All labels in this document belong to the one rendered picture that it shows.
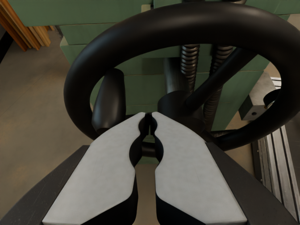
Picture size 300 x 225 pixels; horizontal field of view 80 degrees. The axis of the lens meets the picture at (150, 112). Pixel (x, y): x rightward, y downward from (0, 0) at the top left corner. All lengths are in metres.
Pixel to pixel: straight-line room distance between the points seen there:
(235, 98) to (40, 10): 0.48
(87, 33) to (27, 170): 1.04
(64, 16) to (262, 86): 0.51
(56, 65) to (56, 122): 0.57
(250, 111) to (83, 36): 0.45
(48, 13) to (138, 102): 0.29
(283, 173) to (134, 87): 0.73
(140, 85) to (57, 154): 0.88
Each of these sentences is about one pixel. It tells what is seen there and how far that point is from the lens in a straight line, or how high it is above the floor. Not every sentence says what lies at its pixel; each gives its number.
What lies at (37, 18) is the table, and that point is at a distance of 0.40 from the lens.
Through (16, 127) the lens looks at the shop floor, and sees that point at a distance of 1.49.
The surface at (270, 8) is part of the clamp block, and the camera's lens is 0.27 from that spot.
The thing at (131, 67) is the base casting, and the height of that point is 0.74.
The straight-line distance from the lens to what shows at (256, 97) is 0.56.
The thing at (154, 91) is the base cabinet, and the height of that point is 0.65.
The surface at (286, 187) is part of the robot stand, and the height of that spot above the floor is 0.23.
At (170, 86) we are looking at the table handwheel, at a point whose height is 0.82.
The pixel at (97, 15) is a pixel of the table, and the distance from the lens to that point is 0.36.
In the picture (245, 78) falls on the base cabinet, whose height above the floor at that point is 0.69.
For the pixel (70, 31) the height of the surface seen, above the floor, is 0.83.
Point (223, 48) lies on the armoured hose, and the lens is 0.25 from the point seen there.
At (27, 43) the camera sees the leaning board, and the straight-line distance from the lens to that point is 2.03.
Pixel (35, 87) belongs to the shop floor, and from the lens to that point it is 1.65.
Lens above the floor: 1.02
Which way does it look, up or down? 58 degrees down
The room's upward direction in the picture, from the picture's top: 5 degrees counter-clockwise
